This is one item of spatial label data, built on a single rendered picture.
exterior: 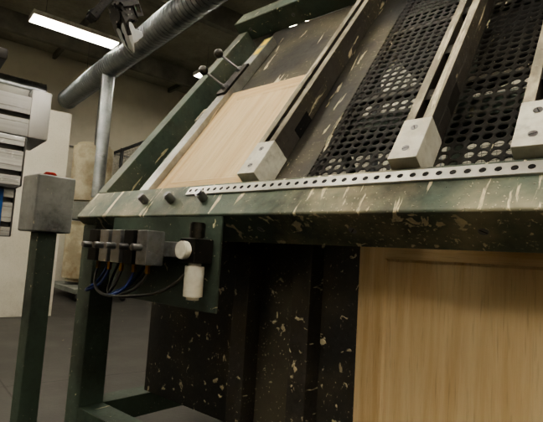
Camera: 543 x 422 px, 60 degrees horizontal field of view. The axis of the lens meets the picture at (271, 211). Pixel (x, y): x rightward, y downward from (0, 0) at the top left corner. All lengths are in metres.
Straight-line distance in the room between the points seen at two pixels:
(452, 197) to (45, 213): 1.20
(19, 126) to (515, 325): 1.01
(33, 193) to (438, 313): 1.21
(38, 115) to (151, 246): 0.45
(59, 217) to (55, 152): 3.59
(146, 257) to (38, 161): 3.99
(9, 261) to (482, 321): 4.50
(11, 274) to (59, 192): 3.48
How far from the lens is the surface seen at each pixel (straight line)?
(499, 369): 1.09
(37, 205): 1.60
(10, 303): 5.11
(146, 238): 1.23
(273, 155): 1.25
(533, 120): 0.94
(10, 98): 0.96
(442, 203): 0.86
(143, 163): 1.87
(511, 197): 0.84
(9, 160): 0.94
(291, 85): 1.65
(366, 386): 1.22
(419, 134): 1.00
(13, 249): 5.07
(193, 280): 1.15
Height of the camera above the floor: 0.72
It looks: 6 degrees up
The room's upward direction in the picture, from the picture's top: 4 degrees clockwise
